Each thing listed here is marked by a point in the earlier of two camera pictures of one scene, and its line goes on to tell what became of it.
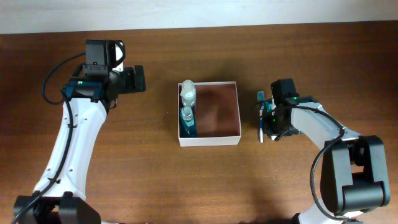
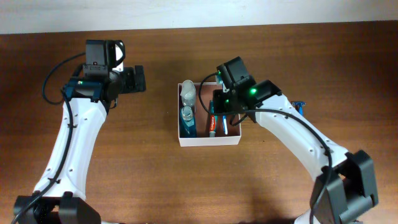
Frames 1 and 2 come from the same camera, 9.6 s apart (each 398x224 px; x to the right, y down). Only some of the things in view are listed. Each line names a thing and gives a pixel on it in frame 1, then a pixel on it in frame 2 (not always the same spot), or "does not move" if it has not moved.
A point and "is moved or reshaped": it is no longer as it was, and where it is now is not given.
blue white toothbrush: [260, 97] is moved or reshaped
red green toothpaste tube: [270, 105] is moved or reshaped
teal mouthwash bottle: [188, 123] does not move
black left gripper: [132, 84] does not move
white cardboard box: [218, 120] does not move
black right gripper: [291, 130] -> [219, 106]
